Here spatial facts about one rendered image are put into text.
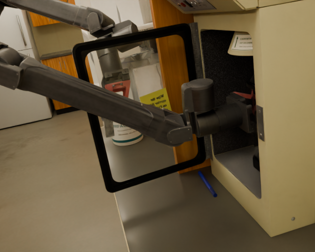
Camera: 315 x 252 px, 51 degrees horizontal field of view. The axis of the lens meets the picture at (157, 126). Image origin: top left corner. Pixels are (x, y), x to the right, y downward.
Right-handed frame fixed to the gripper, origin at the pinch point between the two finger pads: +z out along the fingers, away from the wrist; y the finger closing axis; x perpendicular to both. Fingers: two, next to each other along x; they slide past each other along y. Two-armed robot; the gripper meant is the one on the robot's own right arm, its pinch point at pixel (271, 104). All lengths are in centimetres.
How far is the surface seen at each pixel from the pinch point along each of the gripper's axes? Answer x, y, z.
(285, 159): 6.0, -14.8, -6.8
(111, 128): -0.7, 11.3, -37.7
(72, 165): 115, 266, -80
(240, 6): -24.1, -14.6, -13.0
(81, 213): 116, 169, -72
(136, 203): 22.9, 12.2, -36.0
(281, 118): -2.7, -14.8, -7.1
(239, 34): -17.9, -1.6, -7.3
